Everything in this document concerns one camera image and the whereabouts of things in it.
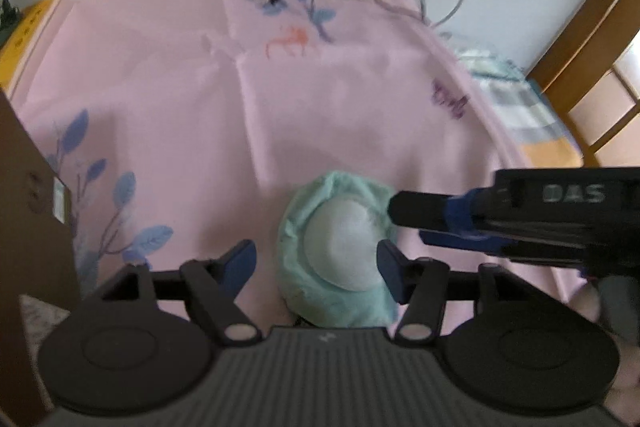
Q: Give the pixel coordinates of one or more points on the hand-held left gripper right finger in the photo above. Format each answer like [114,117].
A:
[391,273]

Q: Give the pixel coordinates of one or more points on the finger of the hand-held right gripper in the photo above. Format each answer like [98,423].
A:
[470,241]
[430,209]

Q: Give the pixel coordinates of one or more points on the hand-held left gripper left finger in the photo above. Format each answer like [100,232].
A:
[241,263]

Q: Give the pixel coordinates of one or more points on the mint green plush toy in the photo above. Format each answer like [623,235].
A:
[310,302]

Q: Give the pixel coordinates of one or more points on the brown cardboard box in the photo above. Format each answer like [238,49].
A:
[30,257]

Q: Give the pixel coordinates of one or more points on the striped folded cloth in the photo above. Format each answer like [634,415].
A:
[530,117]

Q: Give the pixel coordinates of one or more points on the pink printed bedsheet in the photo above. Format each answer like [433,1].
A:
[350,107]

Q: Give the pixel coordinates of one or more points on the pale green folded cloth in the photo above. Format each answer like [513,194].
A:
[485,64]

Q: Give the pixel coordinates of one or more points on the yellow book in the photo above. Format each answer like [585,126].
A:
[25,42]

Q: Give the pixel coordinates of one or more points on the dark green small box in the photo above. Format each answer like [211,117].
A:
[7,19]

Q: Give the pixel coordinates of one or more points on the wooden furniture frame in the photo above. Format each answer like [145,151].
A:
[600,32]

